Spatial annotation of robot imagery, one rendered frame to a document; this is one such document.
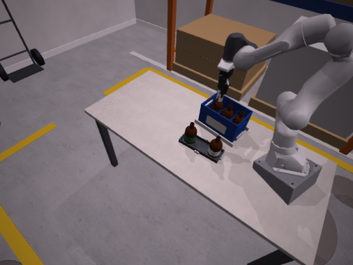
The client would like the blue crate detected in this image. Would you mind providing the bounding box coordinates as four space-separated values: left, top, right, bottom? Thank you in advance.
198 92 253 143

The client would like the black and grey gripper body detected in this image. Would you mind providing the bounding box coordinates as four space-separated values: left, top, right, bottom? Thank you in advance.
220 69 234 83

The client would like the brown bottle with blue label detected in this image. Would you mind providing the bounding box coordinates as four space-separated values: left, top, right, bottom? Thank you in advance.
212 99 223 113

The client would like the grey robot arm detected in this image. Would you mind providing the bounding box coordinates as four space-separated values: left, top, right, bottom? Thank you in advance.
217 14 353 177

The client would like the brown bottle with green label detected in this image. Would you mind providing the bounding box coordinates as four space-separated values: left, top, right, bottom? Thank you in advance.
184 122 197 144

